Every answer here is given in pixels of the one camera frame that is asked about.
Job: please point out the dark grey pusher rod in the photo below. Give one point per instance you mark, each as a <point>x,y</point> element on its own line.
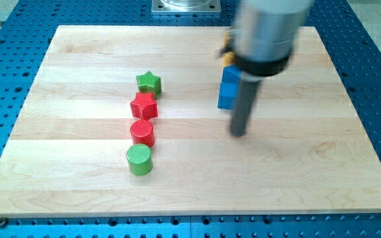
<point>246,95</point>

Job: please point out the blue cube block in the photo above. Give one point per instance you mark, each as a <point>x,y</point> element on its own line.
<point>227,95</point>

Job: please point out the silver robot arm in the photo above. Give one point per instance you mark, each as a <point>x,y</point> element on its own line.
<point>262,42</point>

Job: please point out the blue triangle block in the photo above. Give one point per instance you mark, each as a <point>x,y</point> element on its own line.
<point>231,74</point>

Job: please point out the yellow block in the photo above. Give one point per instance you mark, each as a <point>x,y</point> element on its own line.
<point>226,52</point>

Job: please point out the light wooden board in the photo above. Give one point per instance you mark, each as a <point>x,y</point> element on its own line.
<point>305,150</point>

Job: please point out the green star block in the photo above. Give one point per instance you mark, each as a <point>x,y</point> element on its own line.
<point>149,83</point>

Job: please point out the red star block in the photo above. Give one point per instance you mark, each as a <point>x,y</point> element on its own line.
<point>144,106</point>

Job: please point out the red cylinder block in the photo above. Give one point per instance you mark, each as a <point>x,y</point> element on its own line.
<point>142,132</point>

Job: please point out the green cylinder block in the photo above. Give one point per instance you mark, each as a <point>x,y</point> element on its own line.
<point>139,159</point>

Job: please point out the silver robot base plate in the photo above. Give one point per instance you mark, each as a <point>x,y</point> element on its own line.
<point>185,6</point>

